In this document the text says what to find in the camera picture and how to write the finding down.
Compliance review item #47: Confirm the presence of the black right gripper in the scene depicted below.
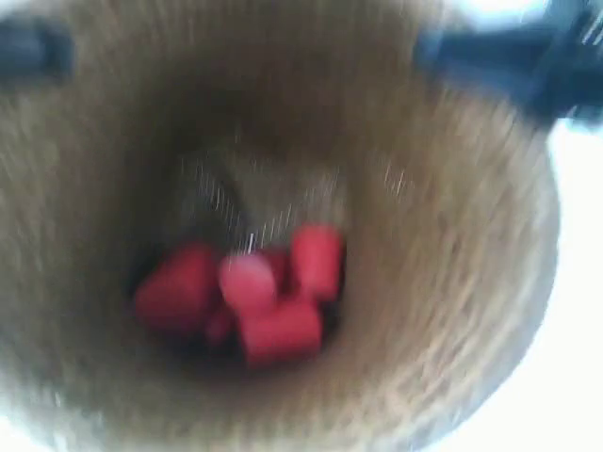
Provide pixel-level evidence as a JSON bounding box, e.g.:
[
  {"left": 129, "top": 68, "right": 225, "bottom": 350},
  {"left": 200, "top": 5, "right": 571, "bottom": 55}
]
[{"left": 414, "top": 1, "right": 602, "bottom": 134}]

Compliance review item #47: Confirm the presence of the red cylinder lying left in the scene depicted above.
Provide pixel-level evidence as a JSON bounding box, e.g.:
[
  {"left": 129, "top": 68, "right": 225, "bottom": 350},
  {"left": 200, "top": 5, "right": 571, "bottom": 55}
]
[{"left": 134, "top": 242, "right": 219, "bottom": 337}]

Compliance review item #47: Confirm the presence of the red cylinder lying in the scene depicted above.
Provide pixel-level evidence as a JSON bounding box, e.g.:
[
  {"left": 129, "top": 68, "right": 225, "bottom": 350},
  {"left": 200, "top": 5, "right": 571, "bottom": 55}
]
[
  {"left": 239, "top": 303, "right": 323, "bottom": 367},
  {"left": 291, "top": 224, "right": 345, "bottom": 301},
  {"left": 134, "top": 242, "right": 219, "bottom": 337}
]

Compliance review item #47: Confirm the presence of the brown woven straw basket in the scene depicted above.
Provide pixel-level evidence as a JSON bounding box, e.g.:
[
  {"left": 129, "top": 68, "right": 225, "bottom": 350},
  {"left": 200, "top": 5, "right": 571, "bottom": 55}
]
[{"left": 1, "top": 1, "right": 559, "bottom": 451}]

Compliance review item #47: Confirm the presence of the upright red cylinder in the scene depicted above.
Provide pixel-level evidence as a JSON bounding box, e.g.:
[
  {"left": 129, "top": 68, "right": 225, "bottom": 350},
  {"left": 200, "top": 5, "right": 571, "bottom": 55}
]
[{"left": 219, "top": 254, "right": 278, "bottom": 317}]

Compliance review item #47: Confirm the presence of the red cylinder lying middle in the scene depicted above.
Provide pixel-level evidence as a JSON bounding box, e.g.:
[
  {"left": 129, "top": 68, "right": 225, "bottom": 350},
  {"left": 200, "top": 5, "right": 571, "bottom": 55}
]
[{"left": 239, "top": 303, "right": 323, "bottom": 367}]

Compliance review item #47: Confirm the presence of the red cylinder lying right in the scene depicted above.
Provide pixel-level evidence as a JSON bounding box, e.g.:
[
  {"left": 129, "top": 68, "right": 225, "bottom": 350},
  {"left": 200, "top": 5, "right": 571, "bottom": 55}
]
[{"left": 291, "top": 224, "right": 345, "bottom": 301}]

